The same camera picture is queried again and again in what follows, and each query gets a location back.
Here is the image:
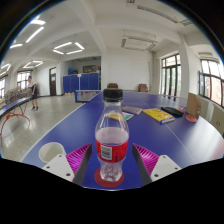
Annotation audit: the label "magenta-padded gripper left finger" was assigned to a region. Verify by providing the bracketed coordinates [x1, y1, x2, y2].
[41, 143, 93, 187]

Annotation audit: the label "white cabinet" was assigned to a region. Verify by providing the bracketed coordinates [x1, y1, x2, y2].
[199, 96, 224, 136]

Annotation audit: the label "person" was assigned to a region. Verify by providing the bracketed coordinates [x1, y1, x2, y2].
[27, 75, 40, 111]

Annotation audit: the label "blue table with red legs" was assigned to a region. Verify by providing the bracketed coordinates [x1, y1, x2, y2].
[0, 87, 33, 148]

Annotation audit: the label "clear bottle with red label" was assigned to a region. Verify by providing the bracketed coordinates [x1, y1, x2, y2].
[94, 88, 130, 183]

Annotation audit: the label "small bright window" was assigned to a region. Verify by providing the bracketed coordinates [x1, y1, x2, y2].
[16, 70, 33, 91]

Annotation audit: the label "wide dark-framed window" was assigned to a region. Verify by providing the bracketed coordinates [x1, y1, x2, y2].
[198, 59, 224, 108]

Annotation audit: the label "small blue table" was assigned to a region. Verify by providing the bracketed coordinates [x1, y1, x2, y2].
[73, 89, 102, 103]

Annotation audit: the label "white cup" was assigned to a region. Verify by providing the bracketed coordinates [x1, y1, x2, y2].
[38, 141, 67, 164]

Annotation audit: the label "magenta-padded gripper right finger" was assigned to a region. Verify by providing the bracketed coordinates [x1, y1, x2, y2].
[131, 143, 183, 187]

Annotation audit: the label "brown cardboard box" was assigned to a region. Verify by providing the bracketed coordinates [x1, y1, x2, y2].
[185, 92, 202, 118]

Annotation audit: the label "grey book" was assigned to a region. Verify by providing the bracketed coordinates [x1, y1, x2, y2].
[121, 105, 144, 115]

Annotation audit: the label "blue partition boards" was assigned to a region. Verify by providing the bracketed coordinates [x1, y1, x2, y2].
[62, 72, 100, 94]

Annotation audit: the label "ceiling lights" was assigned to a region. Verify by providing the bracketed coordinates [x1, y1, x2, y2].
[0, 19, 86, 76]

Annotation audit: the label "tall dark-framed window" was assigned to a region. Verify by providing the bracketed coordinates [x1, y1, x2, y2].
[161, 54, 182, 98]

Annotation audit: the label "yellow and cyan book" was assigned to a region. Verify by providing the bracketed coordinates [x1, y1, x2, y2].
[108, 112, 135, 122]

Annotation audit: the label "dark door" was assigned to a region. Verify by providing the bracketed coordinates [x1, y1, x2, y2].
[49, 67, 58, 97]

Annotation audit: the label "red table tennis paddle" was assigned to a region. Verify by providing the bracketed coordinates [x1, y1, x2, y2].
[184, 114, 198, 123]

